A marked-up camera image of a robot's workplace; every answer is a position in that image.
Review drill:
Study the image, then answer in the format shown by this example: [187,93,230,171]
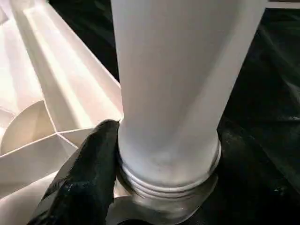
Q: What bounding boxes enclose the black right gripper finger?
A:
[27,119,121,225]

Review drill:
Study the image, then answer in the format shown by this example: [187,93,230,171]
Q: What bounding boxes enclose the white plastic table top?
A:
[0,0,220,225]

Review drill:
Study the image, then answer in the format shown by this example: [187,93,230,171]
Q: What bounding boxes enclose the white plastic table leg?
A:
[110,0,269,200]

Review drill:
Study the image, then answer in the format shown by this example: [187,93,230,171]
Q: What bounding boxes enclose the black mat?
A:
[48,0,300,225]

